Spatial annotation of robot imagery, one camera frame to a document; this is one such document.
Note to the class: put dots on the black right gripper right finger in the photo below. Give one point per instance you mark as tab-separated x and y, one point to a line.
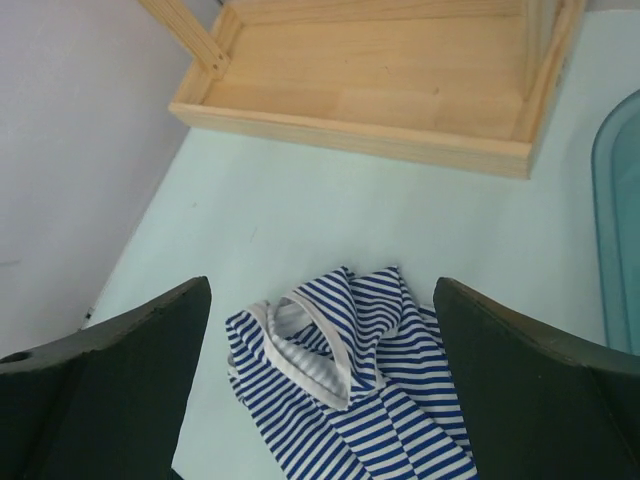
538	402

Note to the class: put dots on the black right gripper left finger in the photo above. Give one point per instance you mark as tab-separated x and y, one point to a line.
108	401

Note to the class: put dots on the blue white striped tank top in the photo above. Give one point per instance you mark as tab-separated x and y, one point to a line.
346	377

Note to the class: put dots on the wooden hanger rack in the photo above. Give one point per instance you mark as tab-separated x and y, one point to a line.
460	84

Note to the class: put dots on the teal transparent plastic basin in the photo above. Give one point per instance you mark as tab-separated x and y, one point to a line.
615	180

